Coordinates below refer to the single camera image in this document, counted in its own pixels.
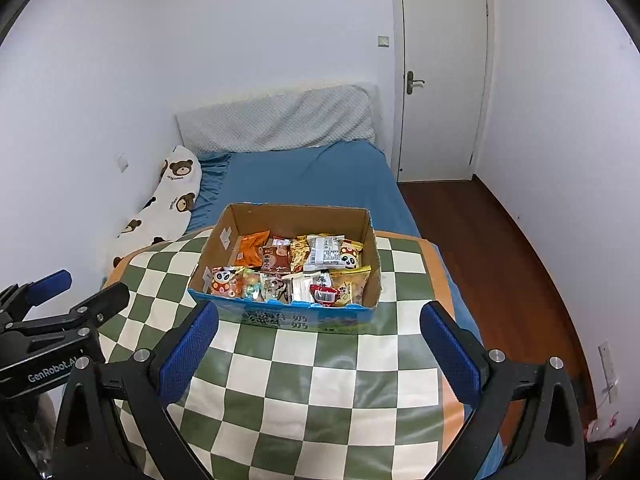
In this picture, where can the pile of snacks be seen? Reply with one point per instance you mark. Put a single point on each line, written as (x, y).
(300, 270)

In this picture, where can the wall light switch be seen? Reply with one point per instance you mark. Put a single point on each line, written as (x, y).
(383, 40)

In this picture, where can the green checkered blanket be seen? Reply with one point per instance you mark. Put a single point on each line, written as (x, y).
(320, 385)

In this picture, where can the white door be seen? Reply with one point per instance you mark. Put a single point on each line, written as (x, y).
(442, 70)

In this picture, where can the cardboard box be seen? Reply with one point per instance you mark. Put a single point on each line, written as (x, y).
(280, 317)

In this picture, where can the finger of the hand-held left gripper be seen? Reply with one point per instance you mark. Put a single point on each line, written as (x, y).
(50, 281)
(105, 302)

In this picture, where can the yellow crisp bag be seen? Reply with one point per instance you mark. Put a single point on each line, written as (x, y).
(350, 285)

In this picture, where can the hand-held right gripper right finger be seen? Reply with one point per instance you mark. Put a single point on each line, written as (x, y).
(450, 355)

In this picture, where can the blue bed sheet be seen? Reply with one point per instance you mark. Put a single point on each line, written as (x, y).
(310, 175)

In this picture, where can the bear print pillow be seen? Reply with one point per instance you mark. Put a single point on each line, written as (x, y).
(170, 200)

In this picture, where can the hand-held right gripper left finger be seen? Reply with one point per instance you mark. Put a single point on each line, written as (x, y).
(190, 350)

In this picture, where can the wall socket with plug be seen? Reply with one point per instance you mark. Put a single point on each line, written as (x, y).
(606, 360)

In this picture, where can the white padded headboard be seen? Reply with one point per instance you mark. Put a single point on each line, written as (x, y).
(280, 120)

